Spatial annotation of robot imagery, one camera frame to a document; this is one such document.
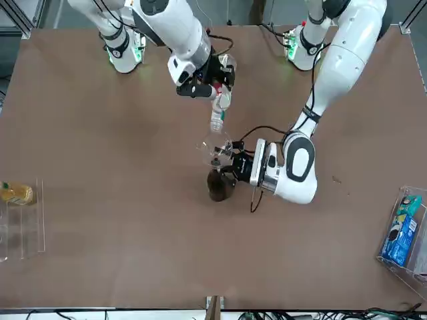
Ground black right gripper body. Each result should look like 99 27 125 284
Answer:
197 55 225 87

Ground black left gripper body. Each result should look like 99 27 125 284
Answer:
232 151 257 183

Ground clear drink bottle red label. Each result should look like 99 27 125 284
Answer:
209 55 238 134

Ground dark glass bottle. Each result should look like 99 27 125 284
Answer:
206 168 236 203

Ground small yellow drink bottle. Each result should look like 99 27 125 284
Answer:
0 181 35 206

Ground clear acrylic bottle tray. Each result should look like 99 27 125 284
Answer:
0 178 47 263

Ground teal snack packet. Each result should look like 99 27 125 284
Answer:
396 195 422 217

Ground blue cookie packet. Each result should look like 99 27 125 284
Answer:
380 215 418 267

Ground clear acrylic snack shelf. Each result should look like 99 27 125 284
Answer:
376 185 427 294

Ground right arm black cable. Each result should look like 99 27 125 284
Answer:
208 33 234 57

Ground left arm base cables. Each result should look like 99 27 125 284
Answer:
262 23 291 47

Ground aluminium frame post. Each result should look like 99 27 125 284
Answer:
205 295 228 320

